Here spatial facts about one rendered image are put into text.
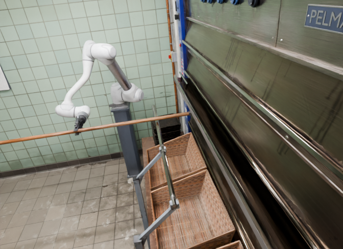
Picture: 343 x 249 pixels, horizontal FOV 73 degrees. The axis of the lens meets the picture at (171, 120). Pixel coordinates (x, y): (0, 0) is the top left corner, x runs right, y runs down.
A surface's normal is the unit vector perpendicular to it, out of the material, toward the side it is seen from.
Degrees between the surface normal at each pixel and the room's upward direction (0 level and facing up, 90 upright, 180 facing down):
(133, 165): 90
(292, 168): 68
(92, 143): 90
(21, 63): 90
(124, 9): 90
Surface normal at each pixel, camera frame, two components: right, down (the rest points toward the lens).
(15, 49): 0.15, 0.47
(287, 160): -0.95, -0.17
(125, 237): -0.10, -0.87
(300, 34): -0.98, 0.16
